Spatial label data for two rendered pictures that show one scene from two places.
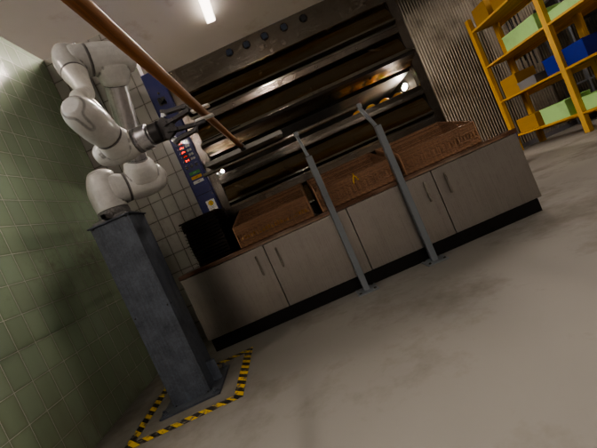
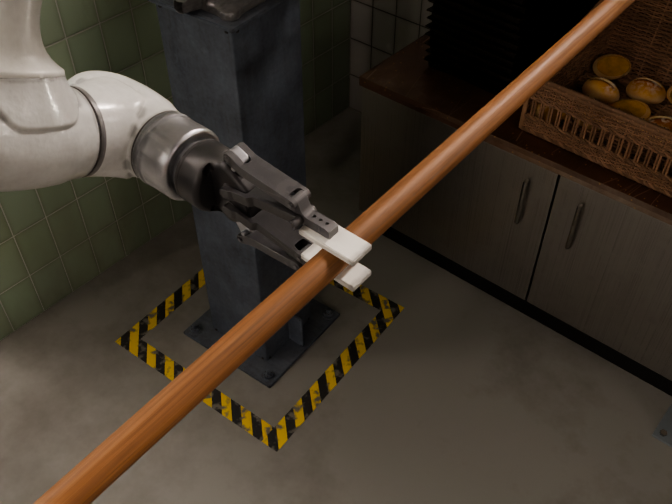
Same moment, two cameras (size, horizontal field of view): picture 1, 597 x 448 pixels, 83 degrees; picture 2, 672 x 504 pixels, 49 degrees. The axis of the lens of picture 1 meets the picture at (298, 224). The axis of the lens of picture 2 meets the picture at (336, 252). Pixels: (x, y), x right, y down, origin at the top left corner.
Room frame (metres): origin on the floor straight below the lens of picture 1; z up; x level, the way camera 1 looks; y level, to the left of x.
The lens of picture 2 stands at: (0.83, -0.18, 1.65)
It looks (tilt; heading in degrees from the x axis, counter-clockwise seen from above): 44 degrees down; 39
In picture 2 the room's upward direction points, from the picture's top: straight up
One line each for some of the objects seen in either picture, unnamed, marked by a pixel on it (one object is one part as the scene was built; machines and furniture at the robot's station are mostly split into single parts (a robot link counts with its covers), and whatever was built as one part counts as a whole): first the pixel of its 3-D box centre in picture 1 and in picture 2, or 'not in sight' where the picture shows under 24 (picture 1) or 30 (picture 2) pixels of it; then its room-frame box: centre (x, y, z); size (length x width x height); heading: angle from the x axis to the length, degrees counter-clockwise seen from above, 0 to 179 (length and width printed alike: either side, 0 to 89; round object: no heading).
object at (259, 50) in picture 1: (277, 38); not in sight; (2.80, -0.45, 2.00); 1.80 x 0.08 x 0.21; 88
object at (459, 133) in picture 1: (423, 146); not in sight; (2.49, -1.07, 0.72); 0.56 x 0.49 x 0.28; 89
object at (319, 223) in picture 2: not in sight; (313, 213); (1.25, 0.18, 1.17); 0.05 x 0.01 x 0.03; 89
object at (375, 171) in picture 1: (347, 180); not in sight; (2.51, -0.47, 0.72); 0.56 x 0.49 x 0.28; 87
